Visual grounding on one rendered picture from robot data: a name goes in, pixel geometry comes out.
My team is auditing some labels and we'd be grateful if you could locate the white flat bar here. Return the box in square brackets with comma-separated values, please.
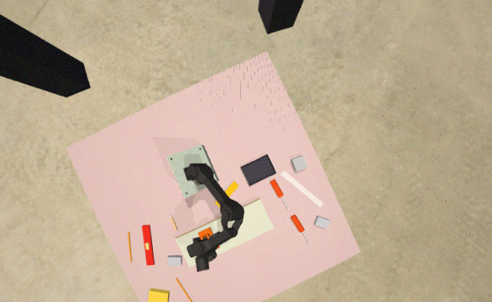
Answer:
[281, 171, 323, 207]

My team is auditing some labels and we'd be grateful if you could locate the orange-handled awl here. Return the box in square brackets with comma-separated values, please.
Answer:
[270, 180, 284, 200]
[290, 215, 310, 243]

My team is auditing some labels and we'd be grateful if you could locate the beige panel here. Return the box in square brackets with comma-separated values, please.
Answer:
[175, 198, 275, 268]

